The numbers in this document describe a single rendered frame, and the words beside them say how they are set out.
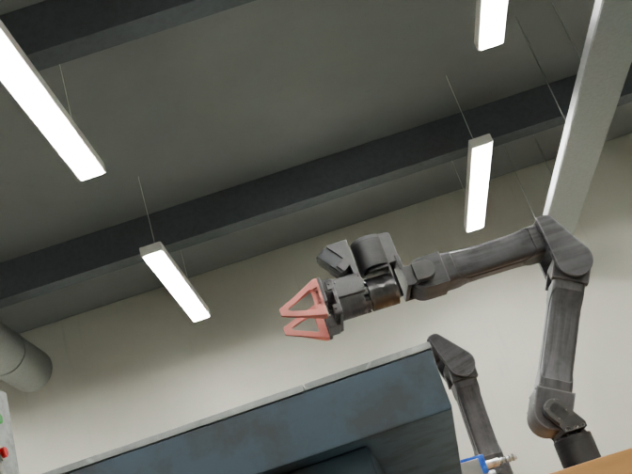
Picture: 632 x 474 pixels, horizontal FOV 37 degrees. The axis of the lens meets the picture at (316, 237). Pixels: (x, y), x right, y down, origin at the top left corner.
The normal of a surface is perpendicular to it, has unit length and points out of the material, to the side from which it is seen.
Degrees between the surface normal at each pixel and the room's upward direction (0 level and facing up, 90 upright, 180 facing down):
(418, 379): 90
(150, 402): 90
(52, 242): 180
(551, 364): 82
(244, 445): 90
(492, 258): 93
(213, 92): 180
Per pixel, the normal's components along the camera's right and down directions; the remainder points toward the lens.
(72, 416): -0.12, -0.39
